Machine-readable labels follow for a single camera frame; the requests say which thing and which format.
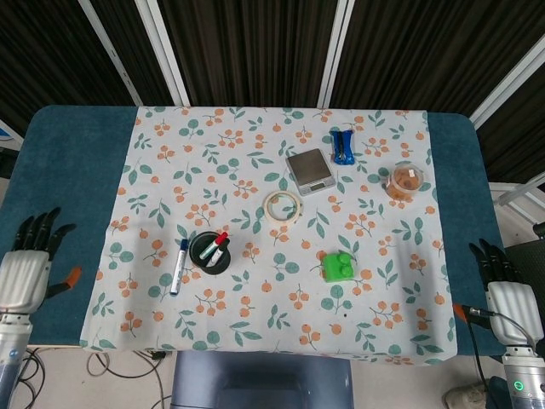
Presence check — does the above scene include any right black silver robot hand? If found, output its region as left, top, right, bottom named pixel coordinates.
left=452, top=238, right=536, bottom=347

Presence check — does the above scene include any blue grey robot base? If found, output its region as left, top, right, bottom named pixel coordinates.
left=169, top=350, right=355, bottom=409

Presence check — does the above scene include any blue plastic package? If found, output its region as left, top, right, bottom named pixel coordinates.
left=330, top=129, right=356, bottom=166

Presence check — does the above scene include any silver digital pocket scale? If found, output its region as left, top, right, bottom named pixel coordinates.
left=285, top=147, right=336, bottom=198

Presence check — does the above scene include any green plastic toy block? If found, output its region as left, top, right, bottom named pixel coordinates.
left=319, top=251, right=359, bottom=284

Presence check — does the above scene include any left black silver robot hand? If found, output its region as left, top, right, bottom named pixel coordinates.
left=0, top=206, right=83, bottom=315

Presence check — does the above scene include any red marker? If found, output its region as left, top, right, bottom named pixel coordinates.
left=199, top=232, right=229, bottom=261

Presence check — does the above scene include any beige shoe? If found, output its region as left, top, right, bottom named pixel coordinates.
left=441, top=382, right=487, bottom=409

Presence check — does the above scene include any blue cap marker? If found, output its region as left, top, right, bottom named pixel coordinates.
left=169, top=238, right=190, bottom=297

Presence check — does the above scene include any beige masking tape roll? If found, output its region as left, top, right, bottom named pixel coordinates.
left=262, top=190, right=304, bottom=225

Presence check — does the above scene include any black floor cable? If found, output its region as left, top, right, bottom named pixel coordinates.
left=15, top=347, right=172, bottom=409

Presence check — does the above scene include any black cap marker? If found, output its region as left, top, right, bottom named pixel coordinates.
left=210, top=238, right=232, bottom=263

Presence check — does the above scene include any clear jar of rubber bands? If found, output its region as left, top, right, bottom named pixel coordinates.
left=384, top=163, right=427, bottom=201

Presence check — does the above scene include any teal felt table cover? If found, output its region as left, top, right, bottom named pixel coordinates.
left=0, top=105, right=506, bottom=357

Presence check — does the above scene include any white aluminium frame rail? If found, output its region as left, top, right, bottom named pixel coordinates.
left=488, top=181, right=545, bottom=225

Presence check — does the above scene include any floral fruit print tablecloth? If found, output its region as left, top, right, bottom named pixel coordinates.
left=79, top=105, right=459, bottom=367

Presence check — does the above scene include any black mesh pen holder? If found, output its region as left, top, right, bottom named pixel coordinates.
left=188, top=229, right=233, bottom=276

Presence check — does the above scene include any white partition frame post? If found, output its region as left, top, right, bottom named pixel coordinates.
left=78, top=0, right=143, bottom=107
left=469, top=32, right=545, bottom=130
left=135, top=0, right=191, bottom=107
left=316, top=0, right=355, bottom=108

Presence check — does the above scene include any black right hand cable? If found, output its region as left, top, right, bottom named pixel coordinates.
left=462, top=304, right=536, bottom=389

